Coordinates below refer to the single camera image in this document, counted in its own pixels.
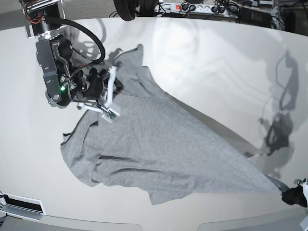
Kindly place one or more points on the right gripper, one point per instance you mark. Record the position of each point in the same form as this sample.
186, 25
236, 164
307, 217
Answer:
94, 86

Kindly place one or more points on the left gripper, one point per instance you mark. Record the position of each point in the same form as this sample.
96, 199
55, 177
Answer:
298, 195

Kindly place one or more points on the grey t-shirt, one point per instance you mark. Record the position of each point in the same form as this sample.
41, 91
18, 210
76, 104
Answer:
157, 146

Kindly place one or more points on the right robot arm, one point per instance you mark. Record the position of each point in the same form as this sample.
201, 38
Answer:
45, 19

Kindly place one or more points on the black wheel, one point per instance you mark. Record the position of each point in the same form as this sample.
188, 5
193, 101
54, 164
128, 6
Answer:
129, 9

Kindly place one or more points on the white power strip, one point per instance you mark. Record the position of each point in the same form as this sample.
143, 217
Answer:
221, 9

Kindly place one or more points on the black power adapter box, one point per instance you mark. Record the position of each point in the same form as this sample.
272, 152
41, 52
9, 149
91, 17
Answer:
255, 17

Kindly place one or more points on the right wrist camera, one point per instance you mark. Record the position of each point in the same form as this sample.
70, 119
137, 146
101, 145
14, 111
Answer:
111, 113

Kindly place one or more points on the white slotted bracket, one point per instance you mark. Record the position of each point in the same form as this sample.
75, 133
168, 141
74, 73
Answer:
21, 207

